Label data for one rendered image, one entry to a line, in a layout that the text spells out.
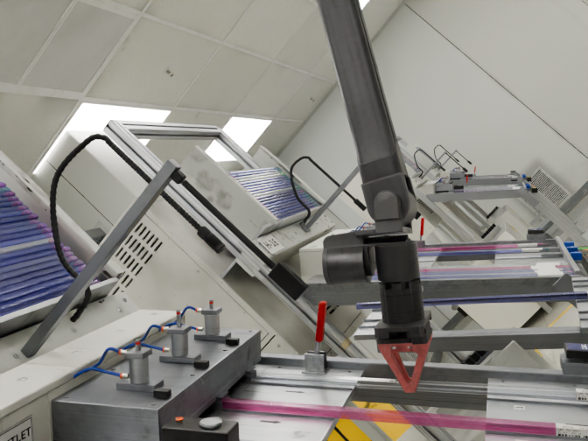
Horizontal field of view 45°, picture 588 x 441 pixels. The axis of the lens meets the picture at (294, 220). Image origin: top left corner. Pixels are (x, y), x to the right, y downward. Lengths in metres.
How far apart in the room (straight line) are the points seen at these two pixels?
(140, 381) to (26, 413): 0.13
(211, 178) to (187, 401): 1.26
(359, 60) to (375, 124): 0.09
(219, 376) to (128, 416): 0.17
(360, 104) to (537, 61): 7.54
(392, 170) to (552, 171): 7.54
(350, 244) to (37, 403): 0.44
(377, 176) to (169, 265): 1.17
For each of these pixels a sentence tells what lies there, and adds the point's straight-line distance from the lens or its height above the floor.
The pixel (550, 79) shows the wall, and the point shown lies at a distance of 8.48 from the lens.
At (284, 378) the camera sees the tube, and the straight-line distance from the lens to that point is 1.04.
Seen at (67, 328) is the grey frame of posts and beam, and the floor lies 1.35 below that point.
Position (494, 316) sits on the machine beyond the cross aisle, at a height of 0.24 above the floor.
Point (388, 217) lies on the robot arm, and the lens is 0.93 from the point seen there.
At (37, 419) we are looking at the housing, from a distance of 0.86.
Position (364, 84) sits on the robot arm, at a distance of 0.98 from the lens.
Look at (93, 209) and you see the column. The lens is 4.37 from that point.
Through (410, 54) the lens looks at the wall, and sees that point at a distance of 8.56.
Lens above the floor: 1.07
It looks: 8 degrees up
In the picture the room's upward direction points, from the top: 47 degrees counter-clockwise
